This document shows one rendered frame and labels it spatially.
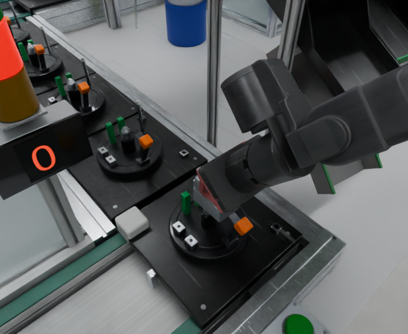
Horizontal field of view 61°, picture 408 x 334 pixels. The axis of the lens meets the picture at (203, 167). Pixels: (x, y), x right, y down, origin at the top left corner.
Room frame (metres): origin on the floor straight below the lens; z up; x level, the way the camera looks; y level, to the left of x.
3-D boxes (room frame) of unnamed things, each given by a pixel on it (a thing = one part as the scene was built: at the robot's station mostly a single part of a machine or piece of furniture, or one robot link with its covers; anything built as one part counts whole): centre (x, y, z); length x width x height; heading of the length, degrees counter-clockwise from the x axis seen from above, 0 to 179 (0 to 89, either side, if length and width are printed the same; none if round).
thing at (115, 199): (0.55, 0.16, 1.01); 0.24 x 0.24 x 0.13; 41
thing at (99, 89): (0.74, 0.32, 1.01); 0.24 x 0.24 x 0.13; 41
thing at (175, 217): (0.36, -0.01, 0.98); 0.14 x 0.14 x 0.02
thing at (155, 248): (0.36, -0.01, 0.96); 0.24 x 0.24 x 0.02; 41
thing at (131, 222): (0.37, 0.13, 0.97); 0.05 x 0.05 x 0.04; 41
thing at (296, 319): (0.19, -0.14, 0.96); 0.04 x 0.04 x 0.02
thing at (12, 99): (0.32, 0.21, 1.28); 0.05 x 0.05 x 0.05
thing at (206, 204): (0.36, -0.01, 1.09); 0.08 x 0.04 x 0.07; 41
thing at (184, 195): (0.38, 0.03, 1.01); 0.01 x 0.01 x 0.05; 41
